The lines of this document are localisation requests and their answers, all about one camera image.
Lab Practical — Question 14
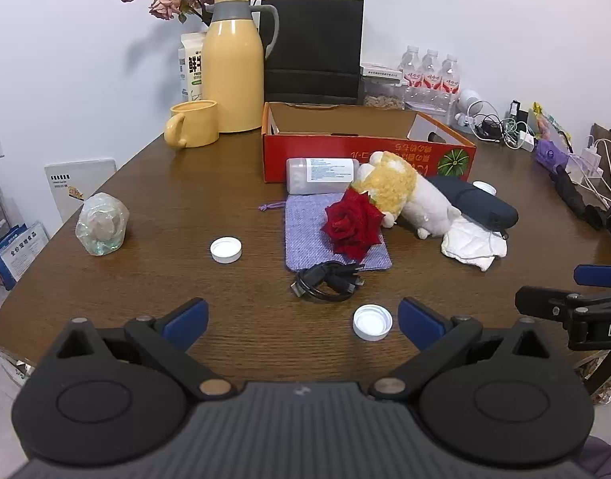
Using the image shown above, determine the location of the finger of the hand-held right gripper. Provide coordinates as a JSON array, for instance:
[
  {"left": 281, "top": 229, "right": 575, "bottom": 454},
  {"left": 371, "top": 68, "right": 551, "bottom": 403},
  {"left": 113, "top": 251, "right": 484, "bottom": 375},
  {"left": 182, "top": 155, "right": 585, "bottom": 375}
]
[
  {"left": 573, "top": 263, "right": 611, "bottom": 290},
  {"left": 514, "top": 285, "right": 586, "bottom": 321}
]

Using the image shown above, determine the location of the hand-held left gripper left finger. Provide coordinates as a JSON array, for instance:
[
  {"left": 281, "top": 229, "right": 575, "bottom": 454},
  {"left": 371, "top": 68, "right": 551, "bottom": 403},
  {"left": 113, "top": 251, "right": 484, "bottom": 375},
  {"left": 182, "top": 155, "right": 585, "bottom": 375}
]
[{"left": 56, "top": 298, "right": 236, "bottom": 401}]

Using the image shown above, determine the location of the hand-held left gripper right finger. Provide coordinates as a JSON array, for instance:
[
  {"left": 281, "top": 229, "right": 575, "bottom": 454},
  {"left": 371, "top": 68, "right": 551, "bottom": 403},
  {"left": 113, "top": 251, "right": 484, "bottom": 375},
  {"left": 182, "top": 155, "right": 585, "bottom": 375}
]
[{"left": 368, "top": 297, "right": 553, "bottom": 401}]

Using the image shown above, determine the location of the navy fabric pouch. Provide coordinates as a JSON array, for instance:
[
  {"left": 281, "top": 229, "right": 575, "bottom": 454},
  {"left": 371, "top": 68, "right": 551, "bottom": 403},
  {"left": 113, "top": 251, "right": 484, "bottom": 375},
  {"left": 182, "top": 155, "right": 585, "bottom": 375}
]
[{"left": 425, "top": 176, "right": 519, "bottom": 233}]

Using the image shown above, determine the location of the yellow and white plush toy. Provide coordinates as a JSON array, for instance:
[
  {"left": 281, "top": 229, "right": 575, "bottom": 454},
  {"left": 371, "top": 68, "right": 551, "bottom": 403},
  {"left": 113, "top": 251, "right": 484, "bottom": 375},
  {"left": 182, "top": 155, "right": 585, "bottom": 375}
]
[{"left": 346, "top": 150, "right": 462, "bottom": 239}]

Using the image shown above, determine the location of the black cable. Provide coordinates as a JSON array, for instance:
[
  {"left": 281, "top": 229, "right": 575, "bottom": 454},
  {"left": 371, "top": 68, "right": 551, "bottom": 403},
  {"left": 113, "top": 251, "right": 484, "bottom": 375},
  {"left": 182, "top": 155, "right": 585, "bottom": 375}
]
[{"left": 290, "top": 261, "right": 366, "bottom": 303}]

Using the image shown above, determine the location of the purple drawstring pouch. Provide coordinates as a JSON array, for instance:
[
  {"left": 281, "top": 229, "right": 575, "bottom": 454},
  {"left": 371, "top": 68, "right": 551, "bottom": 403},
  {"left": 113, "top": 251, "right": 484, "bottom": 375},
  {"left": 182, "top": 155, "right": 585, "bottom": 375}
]
[{"left": 259, "top": 194, "right": 392, "bottom": 271}]

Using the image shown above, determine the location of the red cardboard box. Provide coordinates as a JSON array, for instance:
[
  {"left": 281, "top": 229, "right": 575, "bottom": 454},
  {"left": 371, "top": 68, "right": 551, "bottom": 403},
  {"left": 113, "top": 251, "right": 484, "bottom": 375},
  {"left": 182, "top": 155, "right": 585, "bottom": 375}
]
[{"left": 262, "top": 102, "right": 477, "bottom": 184}]

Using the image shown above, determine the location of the white plastic bottle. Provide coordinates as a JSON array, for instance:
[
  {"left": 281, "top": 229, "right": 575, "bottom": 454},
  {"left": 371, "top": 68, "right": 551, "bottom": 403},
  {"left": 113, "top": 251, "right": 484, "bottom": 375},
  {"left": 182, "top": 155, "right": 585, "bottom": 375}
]
[{"left": 286, "top": 157, "right": 361, "bottom": 194}]

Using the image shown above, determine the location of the black ruffled cloth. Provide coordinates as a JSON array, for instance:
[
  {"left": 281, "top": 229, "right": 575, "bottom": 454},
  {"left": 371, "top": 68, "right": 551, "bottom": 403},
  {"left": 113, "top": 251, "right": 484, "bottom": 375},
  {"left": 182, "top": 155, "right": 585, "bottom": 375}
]
[{"left": 555, "top": 164, "right": 611, "bottom": 230}]

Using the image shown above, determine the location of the white face mask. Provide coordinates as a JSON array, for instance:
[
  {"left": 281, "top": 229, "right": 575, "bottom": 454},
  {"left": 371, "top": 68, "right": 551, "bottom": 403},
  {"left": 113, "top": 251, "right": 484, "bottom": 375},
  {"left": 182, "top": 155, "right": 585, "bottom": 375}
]
[{"left": 440, "top": 214, "right": 508, "bottom": 273}]

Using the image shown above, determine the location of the white multi-port charger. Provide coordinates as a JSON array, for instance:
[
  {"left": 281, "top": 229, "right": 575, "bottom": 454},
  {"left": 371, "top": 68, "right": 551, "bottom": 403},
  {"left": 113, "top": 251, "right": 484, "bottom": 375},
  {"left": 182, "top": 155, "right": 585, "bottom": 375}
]
[{"left": 580, "top": 147, "right": 606, "bottom": 178}]

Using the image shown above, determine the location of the red artificial rose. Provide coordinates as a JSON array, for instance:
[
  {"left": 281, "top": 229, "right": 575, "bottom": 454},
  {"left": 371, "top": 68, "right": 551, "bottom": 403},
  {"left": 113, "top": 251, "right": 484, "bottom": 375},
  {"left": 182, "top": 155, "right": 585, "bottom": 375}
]
[{"left": 320, "top": 188, "right": 386, "bottom": 263}]

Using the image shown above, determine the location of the crumpled clear plastic wrap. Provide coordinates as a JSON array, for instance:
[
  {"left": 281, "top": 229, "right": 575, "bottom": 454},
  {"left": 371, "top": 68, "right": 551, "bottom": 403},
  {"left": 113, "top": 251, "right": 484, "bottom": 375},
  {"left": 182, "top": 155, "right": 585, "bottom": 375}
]
[{"left": 75, "top": 192, "right": 131, "bottom": 257}]

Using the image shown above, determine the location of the purple packet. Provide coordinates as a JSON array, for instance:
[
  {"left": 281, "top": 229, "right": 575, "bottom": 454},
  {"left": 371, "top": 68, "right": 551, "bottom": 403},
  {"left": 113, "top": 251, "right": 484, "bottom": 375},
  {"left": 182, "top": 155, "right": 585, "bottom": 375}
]
[{"left": 534, "top": 140, "right": 581, "bottom": 173}]

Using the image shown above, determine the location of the person's purple garment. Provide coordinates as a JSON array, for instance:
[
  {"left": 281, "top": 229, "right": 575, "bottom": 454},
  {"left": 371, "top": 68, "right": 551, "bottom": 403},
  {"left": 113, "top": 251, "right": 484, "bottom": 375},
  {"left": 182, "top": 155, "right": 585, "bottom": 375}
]
[{"left": 575, "top": 434, "right": 611, "bottom": 479}]

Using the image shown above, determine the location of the yellow green snack packet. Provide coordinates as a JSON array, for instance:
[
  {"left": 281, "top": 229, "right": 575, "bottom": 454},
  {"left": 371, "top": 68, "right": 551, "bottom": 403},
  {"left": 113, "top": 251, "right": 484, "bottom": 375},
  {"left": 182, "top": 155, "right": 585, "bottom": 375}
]
[{"left": 530, "top": 102, "right": 571, "bottom": 150}]

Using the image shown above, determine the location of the white panel board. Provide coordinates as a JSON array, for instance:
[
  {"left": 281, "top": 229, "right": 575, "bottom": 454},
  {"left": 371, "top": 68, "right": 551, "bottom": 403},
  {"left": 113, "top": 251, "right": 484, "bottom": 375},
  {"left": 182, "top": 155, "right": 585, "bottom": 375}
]
[{"left": 44, "top": 158, "right": 117, "bottom": 223}]

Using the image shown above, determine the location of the blue folder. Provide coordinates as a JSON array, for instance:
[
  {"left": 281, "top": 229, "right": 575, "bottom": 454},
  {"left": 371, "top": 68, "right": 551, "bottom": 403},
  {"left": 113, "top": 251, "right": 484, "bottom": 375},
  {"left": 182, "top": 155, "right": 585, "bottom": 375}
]
[{"left": 0, "top": 220, "right": 49, "bottom": 291}]

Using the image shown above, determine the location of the yellow mug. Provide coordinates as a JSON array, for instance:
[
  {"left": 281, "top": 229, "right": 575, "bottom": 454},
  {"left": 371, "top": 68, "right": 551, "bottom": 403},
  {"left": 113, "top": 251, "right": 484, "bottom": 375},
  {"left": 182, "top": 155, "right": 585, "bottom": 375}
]
[{"left": 164, "top": 100, "right": 220, "bottom": 149}]

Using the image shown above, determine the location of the small white fan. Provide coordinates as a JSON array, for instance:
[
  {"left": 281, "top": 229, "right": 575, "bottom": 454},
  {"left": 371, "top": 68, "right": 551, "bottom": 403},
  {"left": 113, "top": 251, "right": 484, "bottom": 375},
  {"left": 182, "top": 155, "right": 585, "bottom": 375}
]
[{"left": 458, "top": 89, "right": 486, "bottom": 128}]

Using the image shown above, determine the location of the clear food container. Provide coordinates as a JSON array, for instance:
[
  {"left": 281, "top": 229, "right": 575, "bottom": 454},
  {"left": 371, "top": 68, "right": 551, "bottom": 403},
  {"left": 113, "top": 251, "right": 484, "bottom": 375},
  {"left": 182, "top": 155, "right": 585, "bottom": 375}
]
[{"left": 363, "top": 80, "right": 406, "bottom": 109}]

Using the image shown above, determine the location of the yellow thermos jug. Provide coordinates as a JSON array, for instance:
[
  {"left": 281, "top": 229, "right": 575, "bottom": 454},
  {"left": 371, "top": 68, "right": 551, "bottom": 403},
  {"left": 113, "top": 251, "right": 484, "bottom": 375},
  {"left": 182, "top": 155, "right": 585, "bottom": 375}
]
[{"left": 200, "top": 0, "right": 280, "bottom": 134}]

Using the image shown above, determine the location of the white milk carton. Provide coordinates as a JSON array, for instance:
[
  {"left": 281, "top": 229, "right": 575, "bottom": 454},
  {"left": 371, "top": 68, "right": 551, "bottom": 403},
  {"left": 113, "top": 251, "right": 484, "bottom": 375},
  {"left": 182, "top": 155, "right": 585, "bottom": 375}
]
[{"left": 178, "top": 31, "right": 209, "bottom": 103}]

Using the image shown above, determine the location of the white flat box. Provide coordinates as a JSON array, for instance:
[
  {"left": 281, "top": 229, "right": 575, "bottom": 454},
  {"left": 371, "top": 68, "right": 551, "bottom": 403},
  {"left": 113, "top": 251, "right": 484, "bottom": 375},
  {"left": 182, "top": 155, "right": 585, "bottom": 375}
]
[{"left": 360, "top": 62, "right": 403, "bottom": 81}]

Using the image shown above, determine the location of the black paper bag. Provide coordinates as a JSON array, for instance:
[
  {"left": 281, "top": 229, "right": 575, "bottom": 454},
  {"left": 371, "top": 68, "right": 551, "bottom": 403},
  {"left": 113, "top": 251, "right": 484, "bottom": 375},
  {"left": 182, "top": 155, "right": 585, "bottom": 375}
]
[{"left": 258, "top": 0, "right": 365, "bottom": 107}]

